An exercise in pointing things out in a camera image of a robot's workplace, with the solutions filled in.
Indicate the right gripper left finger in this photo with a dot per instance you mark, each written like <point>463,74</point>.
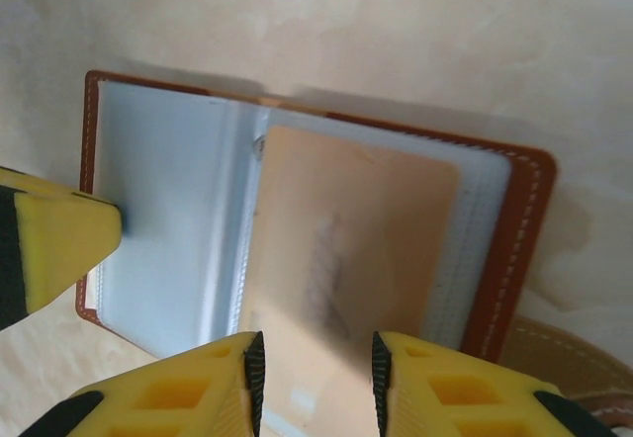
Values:
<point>188,397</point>

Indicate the gold credit card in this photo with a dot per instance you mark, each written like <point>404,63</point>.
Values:
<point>356,219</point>

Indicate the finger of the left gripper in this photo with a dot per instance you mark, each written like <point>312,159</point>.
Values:
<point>54,239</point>

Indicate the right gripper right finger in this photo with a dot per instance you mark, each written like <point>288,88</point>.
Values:
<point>445,397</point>

